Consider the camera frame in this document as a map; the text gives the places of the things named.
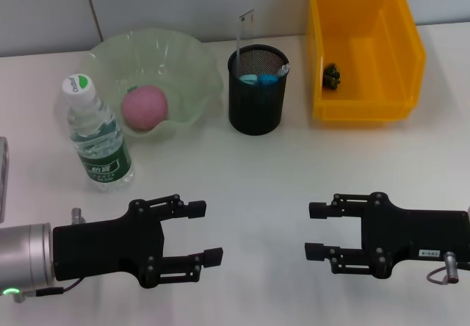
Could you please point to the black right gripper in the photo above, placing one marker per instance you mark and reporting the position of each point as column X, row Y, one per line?
column 415, row 234

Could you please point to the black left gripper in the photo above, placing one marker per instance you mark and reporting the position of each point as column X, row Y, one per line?
column 110, row 245

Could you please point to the clear plastic water bottle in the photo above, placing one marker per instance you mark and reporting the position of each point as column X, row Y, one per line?
column 103, row 150

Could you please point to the pink peach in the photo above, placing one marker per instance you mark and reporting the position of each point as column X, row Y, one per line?
column 145, row 107

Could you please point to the green plastic wrapper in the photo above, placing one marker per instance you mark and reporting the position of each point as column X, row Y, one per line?
column 332, row 76

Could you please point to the blue scissors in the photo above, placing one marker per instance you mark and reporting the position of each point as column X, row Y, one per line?
column 266, row 79

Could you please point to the white silver ballpoint pen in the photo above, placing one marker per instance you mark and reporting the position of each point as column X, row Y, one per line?
column 283, row 69

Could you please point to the transparent plastic ruler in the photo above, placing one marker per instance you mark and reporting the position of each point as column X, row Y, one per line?
column 244, row 28

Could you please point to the black mesh pen holder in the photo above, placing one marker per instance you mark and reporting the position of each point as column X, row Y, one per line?
column 257, row 109

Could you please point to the green glass fruit bowl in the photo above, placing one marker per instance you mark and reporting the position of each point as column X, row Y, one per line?
column 165, row 54

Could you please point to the yellow plastic bin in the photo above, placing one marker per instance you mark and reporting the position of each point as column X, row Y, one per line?
column 367, row 65

